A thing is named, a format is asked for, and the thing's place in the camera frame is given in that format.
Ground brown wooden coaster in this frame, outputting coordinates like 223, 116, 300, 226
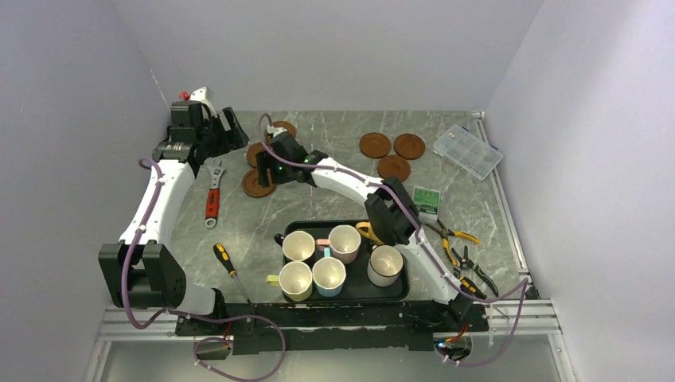
393, 133, 426, 160
359, 132, 392, 159
246, 142, 265, 168
377, 155, 411, 181
264, 120, 297, 143
241, 169, 276, 198

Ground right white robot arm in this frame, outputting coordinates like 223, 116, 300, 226
258, 132, 473, 330

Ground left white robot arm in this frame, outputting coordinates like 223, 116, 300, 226
98, 100, 249, 334

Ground yellow black screwdriver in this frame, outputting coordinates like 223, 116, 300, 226
213, 243, 252, 305

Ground pink mug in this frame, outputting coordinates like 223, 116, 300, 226
315, 224, 362, 264

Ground black plastic tray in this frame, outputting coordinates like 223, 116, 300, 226
283, 220, 409, 304

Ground pale yellow mug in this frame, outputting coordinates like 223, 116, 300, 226
265, 261, 313, 302

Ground light blue mug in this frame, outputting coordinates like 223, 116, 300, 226
312, 248, 346, 298

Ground white ribbed mug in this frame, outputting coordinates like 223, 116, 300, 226
367, 245, 404, 287

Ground green screw bit box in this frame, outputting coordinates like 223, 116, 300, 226
412, 185, 441, 218

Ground clear plastic organizer box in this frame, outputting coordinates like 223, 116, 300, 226
432, 124, 504, 181

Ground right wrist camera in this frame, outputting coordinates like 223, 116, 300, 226
265, 124, 286, 137

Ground red handled adjustable wrench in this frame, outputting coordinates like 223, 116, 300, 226
205, 158, 227, 228

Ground black handled cream mug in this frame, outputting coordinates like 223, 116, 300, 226
274, 230, 316, 264

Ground yellow handled pliers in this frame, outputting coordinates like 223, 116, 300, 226
424, 219, 481, 270

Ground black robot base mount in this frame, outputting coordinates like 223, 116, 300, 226
175, 300, 489, 355

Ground aluminium frame rail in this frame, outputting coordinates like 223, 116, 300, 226
83, 111, 579, 382

